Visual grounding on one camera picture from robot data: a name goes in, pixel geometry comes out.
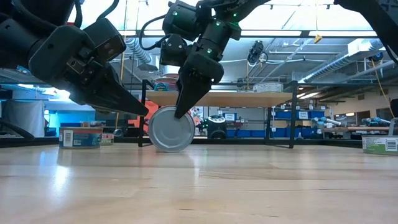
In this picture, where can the blue grey rolled tubes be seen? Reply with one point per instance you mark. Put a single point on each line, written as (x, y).
(373, 122)

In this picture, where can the black curved tube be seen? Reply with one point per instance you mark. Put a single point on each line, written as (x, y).
(15, 127)

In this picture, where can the black aluminium table frame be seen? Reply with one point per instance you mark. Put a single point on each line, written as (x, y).
(31, 143)

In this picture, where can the blue storage bin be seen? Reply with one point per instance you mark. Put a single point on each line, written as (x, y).
(317, 114)
(306, 133)
(245, 133)
(281, 115)

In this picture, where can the wooden shelf black metal legs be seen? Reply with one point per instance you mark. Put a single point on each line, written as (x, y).
(242, 99)

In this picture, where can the white cylindrical lamp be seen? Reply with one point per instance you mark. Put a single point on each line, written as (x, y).
(169, 70)

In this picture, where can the white label storage bin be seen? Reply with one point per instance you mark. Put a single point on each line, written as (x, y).
(230, 117)
(302, 115)

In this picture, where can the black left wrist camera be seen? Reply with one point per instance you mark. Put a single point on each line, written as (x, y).
(107, 40)

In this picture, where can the black hanging camera device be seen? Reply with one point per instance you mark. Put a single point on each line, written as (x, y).
(256, 51)

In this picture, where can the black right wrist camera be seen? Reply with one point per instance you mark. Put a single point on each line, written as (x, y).
(173, 49)

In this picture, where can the green label tuna can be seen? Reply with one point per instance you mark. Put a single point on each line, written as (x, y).
(381, 146)
(168, 133)
(107, 140)
(268, 87)

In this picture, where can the white ceiling unit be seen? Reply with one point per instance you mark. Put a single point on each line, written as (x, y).
(363, 46)

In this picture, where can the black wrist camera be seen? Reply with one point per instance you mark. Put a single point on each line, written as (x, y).
(107, 40)
(173, 49)

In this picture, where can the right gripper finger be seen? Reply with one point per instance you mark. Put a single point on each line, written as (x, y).
(179, 87)
(192, 93)

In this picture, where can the silver ceiling duct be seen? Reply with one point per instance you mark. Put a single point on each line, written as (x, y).
(326, 68)

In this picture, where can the orange fabric panel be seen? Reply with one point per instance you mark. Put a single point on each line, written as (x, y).
(153, 104)

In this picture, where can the floral patterned cloth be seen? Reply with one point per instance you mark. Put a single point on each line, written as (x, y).
(197, 119)

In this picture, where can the long ceiling light fixture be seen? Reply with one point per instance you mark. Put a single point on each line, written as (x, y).
(280, 33)

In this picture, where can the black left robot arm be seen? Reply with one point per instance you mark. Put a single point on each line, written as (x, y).
(15, 40)

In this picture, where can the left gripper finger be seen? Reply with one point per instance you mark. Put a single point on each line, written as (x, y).
(105, 93)

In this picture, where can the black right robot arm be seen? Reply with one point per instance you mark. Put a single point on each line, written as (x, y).
(373, 18)

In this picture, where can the yellow hanging tag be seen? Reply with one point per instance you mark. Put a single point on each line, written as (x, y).
(317, 39)

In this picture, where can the white cloth cover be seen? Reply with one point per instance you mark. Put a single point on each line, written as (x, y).
(25, 119)

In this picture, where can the small grey round object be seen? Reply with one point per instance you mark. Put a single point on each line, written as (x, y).
(118, 132)

